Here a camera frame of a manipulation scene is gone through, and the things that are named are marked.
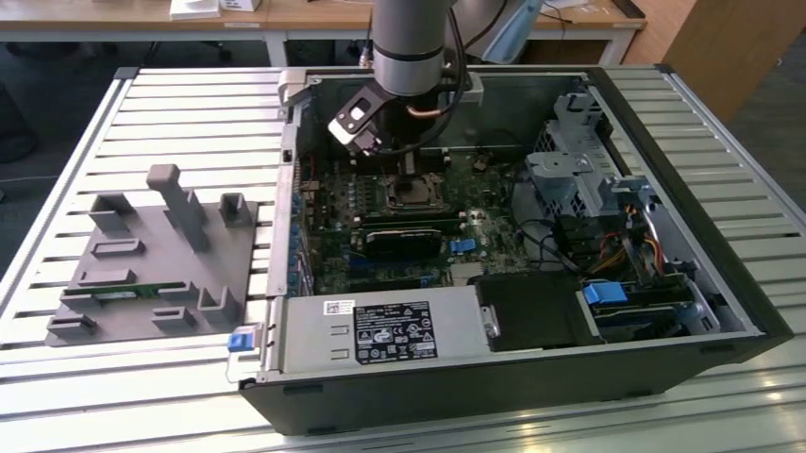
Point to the wooden desk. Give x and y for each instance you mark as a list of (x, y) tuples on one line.
[(126, 21)]

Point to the black plastic bay cover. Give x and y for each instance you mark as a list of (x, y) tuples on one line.
[(536, 311)]

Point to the small labelled white box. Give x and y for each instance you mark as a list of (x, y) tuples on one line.
[(242, 5)]

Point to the grey metal drive cage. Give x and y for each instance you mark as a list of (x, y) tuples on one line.
[(561, 174)]

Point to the grey parts rack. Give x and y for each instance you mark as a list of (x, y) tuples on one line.
[(158, 264)]

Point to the wooden cabinet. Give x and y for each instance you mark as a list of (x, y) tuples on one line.
[(724, 47)]

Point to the round coin battery holder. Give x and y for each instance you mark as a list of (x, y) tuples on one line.
[(480, 160)]

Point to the silver power supply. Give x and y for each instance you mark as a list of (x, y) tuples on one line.
[(316, 330)]

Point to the silver CPU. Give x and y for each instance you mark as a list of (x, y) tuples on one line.
[(421, 191)]

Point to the black RAM slot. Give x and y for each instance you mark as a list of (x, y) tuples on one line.
[(432, 163), (410, 217), (432, 158), (410, 213), (434, 153), (410, 221), (410, 225), (432, 169)]

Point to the CPU socket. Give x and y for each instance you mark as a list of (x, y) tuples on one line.
[(390, 206)]

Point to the silver finned heat sink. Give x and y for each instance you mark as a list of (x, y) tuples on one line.
[(466, 273)]

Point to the black graphics card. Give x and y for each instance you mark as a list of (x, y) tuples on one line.
[(404, 245)]

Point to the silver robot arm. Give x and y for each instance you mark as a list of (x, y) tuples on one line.
[(410, 47)]

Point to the black PC case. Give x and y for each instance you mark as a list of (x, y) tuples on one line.
[(441, 406)]

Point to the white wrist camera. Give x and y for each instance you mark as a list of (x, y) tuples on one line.
[(353, 122)]

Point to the blue case latch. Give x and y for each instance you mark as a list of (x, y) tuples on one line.
[(242, 342)]

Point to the blue board connector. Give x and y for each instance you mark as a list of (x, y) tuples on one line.
[(462, 246)]

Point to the hard disk in blue carrier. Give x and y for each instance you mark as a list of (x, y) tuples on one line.
[(605, 293)]

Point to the green motherboard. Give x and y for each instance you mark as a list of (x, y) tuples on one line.
[(492, 222)]

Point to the green RAM stick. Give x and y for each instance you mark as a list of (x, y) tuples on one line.
[(149, 289)]

